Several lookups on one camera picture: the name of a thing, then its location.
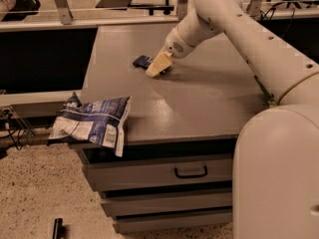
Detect bottom grey drawer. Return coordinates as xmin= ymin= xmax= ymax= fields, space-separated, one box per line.
xmin=113 ymin=209 xmax=232 ymax=234

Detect blue rxbar blueberry wrapper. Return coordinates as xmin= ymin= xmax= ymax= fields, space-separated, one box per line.
xmin=133 ymin=55 xmax=171 ymax=76

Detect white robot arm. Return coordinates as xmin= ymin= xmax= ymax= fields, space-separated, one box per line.
xmin=147 ymin=0 xmax=319 ymax=239

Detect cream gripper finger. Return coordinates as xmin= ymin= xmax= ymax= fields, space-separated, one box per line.
xmin=146 ymin=52 xmax=172 ymax=78

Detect blue chip bag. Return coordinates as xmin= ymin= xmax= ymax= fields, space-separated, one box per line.
xmin=48 ymin=93 xmax=131 ymax=157

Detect grey drawer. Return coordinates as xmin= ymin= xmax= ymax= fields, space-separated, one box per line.
xmin=101 ymin=189 xmax=232 ymax=218
xmin=113 ymin=209 xmax=232 ymax=234

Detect black cables at left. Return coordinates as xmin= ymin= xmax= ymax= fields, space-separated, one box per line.
xmin=0 ymin=105 xmax=36 ymax=159

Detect green chip bag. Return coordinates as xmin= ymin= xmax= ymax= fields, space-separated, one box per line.
xmin=254 ymin=76 xmax=277 ymax=108

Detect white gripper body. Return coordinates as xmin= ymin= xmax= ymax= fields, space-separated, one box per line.
xmin=162 ymin=28 xmax=194 ymax=59

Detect grey drawer cabinet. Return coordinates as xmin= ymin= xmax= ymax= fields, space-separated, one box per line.
xmin=73 ymin=24 xmax=265 ymax=223

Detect black object on floor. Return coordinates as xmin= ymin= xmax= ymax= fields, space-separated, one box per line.
xmin=52 ymin=218 xmax=65 ymax=239

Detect top drawer with black handle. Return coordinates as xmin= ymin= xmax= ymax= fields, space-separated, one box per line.
xmin=83 ymin=154 xmax=232 ymax=191

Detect black chair at top left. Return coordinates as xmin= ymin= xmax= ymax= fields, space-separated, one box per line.
xmin=0 ymin=0 xmax=41 ymax=22

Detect middle grey drawer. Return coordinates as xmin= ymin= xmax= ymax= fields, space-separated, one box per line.
xmin=101 ymin=189 xmax=232 ymax=218

